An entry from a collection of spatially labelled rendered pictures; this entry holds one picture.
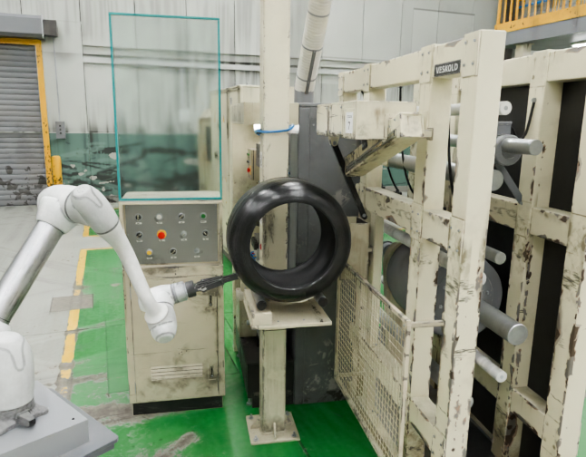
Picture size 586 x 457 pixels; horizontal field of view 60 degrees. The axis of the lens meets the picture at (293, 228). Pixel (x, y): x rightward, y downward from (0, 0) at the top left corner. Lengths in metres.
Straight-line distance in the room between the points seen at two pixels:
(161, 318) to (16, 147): 9.23
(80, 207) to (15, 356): 0.54
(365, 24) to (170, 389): 10.62
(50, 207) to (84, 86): 9.11
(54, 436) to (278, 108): 1.65
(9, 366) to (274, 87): 1.60
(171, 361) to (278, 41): 1.85
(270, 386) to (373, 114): 1.59
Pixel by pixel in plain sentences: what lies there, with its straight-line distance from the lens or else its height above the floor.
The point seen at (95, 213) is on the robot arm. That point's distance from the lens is 1.99.
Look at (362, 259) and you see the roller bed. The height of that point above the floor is 1.01.
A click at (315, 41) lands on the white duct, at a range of 2.95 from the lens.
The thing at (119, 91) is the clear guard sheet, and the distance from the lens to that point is 2.87.
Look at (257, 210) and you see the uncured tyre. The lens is 2.18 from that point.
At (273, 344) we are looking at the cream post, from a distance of 2.79.
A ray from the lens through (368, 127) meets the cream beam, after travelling 2.00.
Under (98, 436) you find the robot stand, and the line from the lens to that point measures 1.98.
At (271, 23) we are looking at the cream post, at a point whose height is 2.15.
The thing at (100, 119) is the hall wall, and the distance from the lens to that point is 11.11.
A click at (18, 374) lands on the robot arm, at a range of 1.88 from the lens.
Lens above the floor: 1.70
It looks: 12 degrees down
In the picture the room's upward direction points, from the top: 1 degrees clockwise
